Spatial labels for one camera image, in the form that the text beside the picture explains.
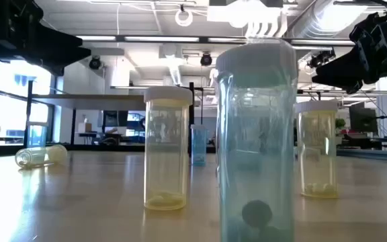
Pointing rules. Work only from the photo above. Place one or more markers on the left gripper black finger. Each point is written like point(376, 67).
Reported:
point(55, 57)
point(45, 37)

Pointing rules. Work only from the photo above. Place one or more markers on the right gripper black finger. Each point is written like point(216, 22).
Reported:
point(348, 80)
point(351, 62)

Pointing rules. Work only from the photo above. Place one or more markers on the clear pill bottle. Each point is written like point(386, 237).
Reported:
point(42, 156)

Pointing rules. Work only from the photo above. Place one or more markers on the yellow pill bottle white cap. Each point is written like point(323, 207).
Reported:
point(166, 151)
point(316, 151)

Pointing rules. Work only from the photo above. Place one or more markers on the black track light cluster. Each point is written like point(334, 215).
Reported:
point(321, 58)

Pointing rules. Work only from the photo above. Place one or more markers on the black ceiling spotlight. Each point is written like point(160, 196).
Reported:
point(206, 60)
point(95, 63)

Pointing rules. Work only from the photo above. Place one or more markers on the black computer monitor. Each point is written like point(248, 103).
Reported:
point(363, 121)

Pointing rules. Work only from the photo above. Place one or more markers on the small green potted plant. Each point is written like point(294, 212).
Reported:
point(340, 123)

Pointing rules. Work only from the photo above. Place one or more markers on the cardboard box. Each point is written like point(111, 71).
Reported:
point(85, 127)

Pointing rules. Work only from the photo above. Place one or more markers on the black display screen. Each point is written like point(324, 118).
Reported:
point(114, 118)

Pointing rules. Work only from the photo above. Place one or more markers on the teal pill bottle white cap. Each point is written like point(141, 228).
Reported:
point(255, 134)

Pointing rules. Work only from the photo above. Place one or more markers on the ceiling strip light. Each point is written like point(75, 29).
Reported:
point(161, 39)

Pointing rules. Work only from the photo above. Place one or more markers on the white finned ceiling fixture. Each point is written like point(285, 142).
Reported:
point(244, 13)

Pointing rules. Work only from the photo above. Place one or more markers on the dark round tablet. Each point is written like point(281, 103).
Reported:
point(256, 213)

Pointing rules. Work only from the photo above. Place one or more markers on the silver ventilation duct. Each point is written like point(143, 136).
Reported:
point(314, 25)

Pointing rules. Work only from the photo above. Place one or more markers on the wooden shelf black frame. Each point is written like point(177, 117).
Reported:
point(89, 101)

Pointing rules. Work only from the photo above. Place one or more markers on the black aluminium table frame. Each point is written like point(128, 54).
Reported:
point(113, 148)

